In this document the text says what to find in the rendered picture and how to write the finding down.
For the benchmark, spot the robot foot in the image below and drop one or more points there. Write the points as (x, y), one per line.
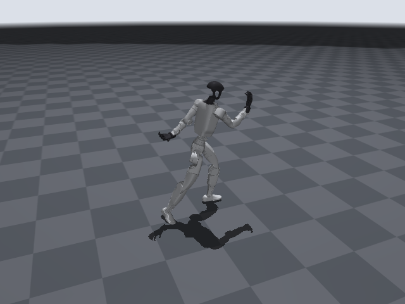
(169, 218)
(212, 198)

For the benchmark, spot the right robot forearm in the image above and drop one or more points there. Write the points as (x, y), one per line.
(240, 117)

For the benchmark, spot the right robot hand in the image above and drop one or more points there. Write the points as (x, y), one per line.
(249, 101)

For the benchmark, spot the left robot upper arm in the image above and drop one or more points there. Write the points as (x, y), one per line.
(192, 112)

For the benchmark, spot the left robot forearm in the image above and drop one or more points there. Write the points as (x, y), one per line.
(179, 127)

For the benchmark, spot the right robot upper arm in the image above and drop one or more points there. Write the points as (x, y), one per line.
(222, 115)

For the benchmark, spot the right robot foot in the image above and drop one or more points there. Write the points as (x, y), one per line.
(169, 218)

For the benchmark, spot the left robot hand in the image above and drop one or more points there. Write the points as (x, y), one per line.
(167, 136)

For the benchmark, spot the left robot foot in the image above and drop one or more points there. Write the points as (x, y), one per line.
(212, 198)

